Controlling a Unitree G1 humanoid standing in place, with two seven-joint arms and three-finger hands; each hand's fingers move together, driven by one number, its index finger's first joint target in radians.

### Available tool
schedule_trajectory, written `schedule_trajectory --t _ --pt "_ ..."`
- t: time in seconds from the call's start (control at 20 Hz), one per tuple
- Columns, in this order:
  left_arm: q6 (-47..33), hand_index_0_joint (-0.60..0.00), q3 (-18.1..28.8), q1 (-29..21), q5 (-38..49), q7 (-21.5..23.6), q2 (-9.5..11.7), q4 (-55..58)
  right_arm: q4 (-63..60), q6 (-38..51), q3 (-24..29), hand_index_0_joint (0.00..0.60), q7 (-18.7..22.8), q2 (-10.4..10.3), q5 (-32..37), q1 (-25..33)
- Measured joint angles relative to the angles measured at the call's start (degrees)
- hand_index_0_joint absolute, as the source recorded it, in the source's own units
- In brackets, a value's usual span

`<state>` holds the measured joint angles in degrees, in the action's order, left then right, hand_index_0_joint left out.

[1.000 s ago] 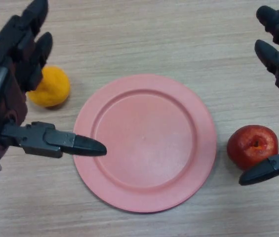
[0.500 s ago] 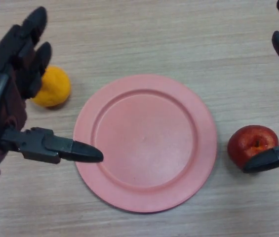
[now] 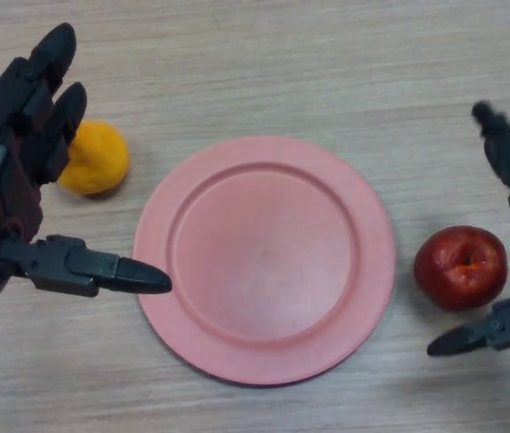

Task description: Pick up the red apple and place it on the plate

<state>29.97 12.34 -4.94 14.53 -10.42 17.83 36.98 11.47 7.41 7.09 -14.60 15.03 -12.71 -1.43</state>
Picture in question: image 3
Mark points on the pink round plate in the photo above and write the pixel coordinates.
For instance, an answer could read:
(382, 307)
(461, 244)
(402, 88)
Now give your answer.
(263, 261)

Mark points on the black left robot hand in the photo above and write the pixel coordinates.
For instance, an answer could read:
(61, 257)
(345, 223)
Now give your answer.
(11, 180)

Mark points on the yellow pear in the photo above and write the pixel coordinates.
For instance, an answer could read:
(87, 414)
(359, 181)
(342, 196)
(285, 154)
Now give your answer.
(99, 162)

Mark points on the red apple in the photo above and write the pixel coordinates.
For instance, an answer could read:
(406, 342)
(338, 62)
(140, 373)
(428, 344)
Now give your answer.
(457, 270)

